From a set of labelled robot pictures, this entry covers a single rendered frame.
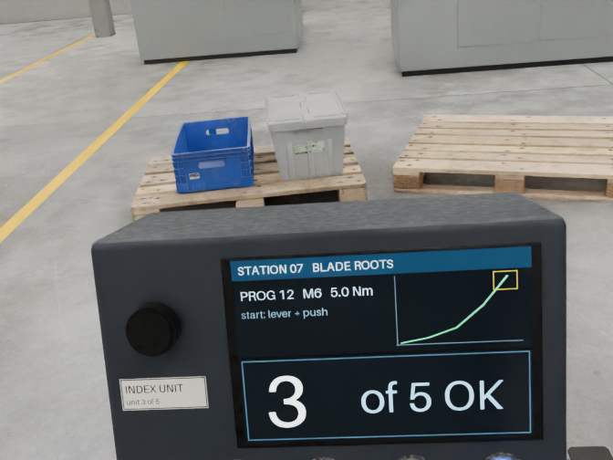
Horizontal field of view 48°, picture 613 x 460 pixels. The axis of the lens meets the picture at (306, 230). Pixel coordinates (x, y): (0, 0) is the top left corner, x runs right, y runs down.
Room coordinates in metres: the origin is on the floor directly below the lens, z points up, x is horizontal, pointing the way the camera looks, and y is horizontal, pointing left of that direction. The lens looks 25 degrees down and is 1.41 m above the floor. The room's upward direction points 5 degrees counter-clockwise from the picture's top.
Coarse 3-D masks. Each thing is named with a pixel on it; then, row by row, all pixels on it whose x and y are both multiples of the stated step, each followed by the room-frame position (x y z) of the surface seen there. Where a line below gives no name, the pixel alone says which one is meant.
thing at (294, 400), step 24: (240, 360) 0.32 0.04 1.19; (264, 360) 0.32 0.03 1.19; (288, 360) 0.32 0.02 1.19; (312, 360) 0.31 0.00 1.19; (264, 384) 0.31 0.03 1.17; (288, 384) 0.31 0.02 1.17; (312, 384) 0.31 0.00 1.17; (264, 408) 0.31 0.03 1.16; (288, 408) 0.31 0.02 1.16; (312, 408) 0.31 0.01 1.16; (264, 432) 0.31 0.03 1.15; (288, 432) 0.30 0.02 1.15; (312, 432) 0.30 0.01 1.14
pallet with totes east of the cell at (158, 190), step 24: (168, 168) 3.76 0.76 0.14; (264, 168) 3.61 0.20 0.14; (144, 192) 3.41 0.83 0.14; (168, 192) 3.40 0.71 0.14; (216, 192) 3.31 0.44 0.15; (240, 192) 3.28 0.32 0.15; (264, 192) 3.25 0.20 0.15; (288, 192) 3.23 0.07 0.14; (312, 192) 3.23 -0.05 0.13; (360, 192) 3.24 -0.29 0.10
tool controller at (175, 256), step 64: (512, 192) 0.42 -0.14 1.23; (128, 256) 0.34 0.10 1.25; (192, 256) 0.34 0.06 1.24; (256, 256) 0.33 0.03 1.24; (320, 256) 0.33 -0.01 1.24; (384, 256) 0.32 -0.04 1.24; (448, 256) 0.32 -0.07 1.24; (512, 256) 0.32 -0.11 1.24; (128, 320) 0.32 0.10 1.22; (192, 320) 0.33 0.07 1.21; (256, 320) 0.32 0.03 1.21; (320, 320) 0.32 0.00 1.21; (384, 320) 0.32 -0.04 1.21; (448, 320) 0.31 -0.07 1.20; (512, 320) 0.31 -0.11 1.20; (128, 384) 0.32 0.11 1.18; (192, 384) 0.32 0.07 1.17; (384, 384) 0.31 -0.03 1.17; (448, 384) 0.30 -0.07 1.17; (512, 384) 0.30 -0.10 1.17; (128, 448) 0.31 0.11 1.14; (192, 448) 0.31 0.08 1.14; (256, 448) 0.31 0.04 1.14; (320, 448) 0.30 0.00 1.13; (384, 448) 0.30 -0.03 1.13; (448, 448) 0.29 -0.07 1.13; (512, 448) 0.29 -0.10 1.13
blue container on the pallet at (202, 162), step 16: (192, 128) 3.90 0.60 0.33; (208, 128) 3.91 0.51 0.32; (224, 128) 3.91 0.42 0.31; (240, 128) 3.91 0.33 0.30; (176, 144) 3.52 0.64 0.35; (192, 144) 3.90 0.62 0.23; (208, 144) 3.91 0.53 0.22; (224, 144) 3.91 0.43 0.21; (240, 144) 3.91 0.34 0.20; (176, 160) 3.33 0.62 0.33; (192, 160) 3.33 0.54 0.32; (208, 160) 3.33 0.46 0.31; (224, 160) 3.33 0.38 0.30; (240, 160) 3.34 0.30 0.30; (176, 176) 3.32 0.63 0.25; (192, 176) 3.33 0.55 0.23; (208, 176) 3.33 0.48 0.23; (224, 176) 3.33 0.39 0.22; (240, 176) 3.34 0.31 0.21; (192, 192) 3.33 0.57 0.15
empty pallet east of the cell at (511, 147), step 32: (448, 128) 4.05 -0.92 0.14; (480, 128) 3.98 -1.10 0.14; (512, 128) 3.91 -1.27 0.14; (544, 128) 3.85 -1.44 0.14; (576, 128) 3.80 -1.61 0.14; (608, 128) 3.74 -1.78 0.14; (416, 160) 3.51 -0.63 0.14; (448, 160) 3.46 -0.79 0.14; (480, 160) 3.44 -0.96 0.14; (512, 160) 3.38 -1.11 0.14; (544, 160) 3.33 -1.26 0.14; (576, 160) 3.29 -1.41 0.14; (608, 160) 3.25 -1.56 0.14; (416, 192) 3.39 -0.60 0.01; (448, 192) 3.33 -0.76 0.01; (480, 192) 3.28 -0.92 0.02; (544, 192) 3.20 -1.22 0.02; (576, 192) 3.16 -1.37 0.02; (608, 192) 3.05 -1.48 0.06
